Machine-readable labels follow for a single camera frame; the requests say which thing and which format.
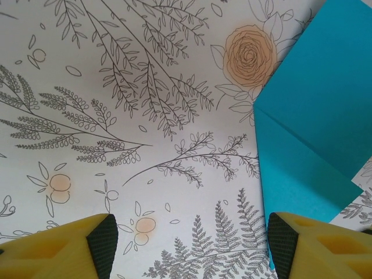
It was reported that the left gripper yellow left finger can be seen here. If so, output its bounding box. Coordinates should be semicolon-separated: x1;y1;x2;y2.
0;213;119;279

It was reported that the floral printed table cover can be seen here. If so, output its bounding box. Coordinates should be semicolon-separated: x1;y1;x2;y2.
0;0;372;279

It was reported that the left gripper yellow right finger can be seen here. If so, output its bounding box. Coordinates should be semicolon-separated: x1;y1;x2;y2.
266;211;372;279

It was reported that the teal blue cloth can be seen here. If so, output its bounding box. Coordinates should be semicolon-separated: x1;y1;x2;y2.
252;0;372;270

